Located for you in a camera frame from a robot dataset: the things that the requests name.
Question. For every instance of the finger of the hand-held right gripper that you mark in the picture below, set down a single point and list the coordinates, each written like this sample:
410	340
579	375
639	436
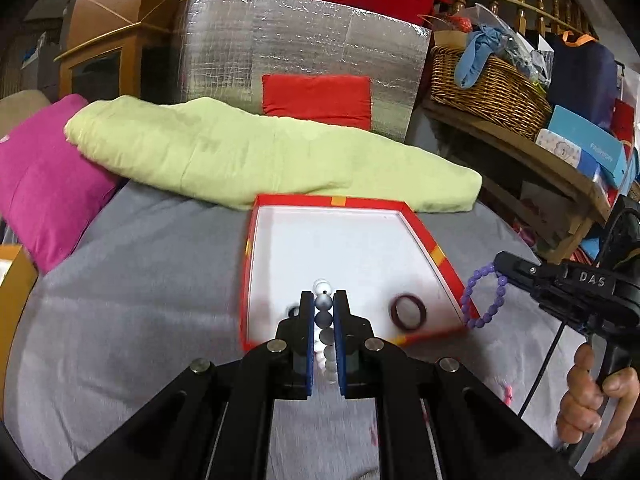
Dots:
520	267

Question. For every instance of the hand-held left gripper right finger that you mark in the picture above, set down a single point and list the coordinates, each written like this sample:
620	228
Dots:
341	340

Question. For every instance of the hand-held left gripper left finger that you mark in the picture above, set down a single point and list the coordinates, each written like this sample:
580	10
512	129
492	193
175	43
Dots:
307	340

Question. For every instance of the red cardboard box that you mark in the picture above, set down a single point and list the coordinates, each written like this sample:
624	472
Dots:
325	240

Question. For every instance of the person's right hand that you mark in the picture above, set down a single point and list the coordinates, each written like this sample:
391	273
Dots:
575	405

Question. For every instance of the small pink item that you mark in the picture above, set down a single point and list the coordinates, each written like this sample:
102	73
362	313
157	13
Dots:
508	394

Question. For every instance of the wooden shelf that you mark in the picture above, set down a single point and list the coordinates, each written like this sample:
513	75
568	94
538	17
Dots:
500	135

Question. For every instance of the blue box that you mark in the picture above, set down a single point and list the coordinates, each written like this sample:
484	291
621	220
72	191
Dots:
585	135

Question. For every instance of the grey bed cover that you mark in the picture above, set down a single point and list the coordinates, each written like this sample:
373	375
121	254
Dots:
150	285

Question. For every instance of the wicker basket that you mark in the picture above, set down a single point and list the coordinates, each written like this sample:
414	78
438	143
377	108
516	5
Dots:
490	90

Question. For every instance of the navy bag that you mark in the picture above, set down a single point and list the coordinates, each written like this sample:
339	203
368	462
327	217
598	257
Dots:
585	75

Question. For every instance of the light green folded blanket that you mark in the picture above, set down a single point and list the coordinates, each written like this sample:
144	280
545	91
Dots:
225	150

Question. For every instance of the blue cloth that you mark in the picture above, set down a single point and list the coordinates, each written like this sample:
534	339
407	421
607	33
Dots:
475	55

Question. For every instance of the clear plastic bag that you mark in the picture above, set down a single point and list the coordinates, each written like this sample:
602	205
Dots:
520	45

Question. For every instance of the red cushion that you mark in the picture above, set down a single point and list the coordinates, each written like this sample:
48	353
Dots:
315	100

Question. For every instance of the orange box lid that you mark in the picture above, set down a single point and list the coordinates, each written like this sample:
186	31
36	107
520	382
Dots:
20	300

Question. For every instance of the magenta pillow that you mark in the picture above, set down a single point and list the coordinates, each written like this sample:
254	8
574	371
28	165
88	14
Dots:
45	185

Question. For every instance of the silver insulated panel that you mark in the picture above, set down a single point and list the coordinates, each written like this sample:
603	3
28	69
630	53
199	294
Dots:
300	35

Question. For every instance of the beige sofa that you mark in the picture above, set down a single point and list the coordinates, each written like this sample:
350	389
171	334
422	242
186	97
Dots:
20	107

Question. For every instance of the wooden cabinet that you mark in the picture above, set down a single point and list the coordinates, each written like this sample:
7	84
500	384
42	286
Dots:
125	10

